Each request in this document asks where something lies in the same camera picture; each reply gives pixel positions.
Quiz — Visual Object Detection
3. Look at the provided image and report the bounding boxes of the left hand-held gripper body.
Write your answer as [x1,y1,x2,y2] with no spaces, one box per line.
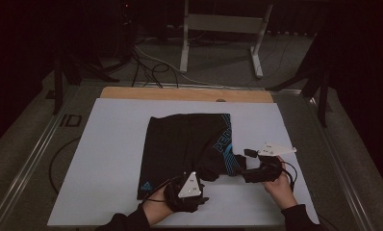
[164,171,211,214]

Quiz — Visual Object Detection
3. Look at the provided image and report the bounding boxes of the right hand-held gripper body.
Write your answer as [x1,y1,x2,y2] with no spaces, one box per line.
[242,142,297,184]

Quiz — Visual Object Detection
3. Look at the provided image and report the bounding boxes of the black shorts with blue print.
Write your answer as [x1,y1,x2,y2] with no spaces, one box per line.
[137,113,247,200]

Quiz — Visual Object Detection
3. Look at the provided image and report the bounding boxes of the person's right hand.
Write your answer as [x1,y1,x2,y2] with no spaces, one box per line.
[263,156,299,211]

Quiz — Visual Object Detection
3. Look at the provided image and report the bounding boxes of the person's left hand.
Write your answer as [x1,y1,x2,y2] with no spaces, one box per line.
[141,186,175,226]

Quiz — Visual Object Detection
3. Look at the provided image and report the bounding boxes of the white table cover sheet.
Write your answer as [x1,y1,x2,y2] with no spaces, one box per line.
[46,97,320,227]

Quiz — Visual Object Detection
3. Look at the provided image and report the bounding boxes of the black metal stand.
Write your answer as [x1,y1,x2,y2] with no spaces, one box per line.
[52,52,120,116]
[266,32,331,128]

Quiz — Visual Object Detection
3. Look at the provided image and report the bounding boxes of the wooden board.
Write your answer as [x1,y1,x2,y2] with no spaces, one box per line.
[100,86,274,104]

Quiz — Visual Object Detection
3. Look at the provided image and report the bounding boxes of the dark computer tower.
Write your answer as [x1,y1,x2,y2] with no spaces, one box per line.
[92,0,137,65]

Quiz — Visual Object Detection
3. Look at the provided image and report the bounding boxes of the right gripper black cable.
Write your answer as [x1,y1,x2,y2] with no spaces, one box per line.
[277,160,299,193]

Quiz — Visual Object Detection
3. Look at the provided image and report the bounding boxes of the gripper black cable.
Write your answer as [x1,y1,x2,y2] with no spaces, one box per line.
[141,177,182,204]
[277,160,299,193]

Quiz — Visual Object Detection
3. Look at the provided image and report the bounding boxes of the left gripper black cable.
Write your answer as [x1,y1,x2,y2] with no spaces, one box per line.
[141,177,182,204]

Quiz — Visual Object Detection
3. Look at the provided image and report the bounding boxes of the black floor cable bundle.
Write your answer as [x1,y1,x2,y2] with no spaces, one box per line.
[131,49,181,90]

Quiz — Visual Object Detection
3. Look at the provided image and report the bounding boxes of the white metal table frame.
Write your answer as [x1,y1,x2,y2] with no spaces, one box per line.
[179,0,274,80]

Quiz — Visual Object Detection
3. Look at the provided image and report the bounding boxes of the black floor cable loop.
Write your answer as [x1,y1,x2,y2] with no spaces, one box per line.
[48,136,82,195]

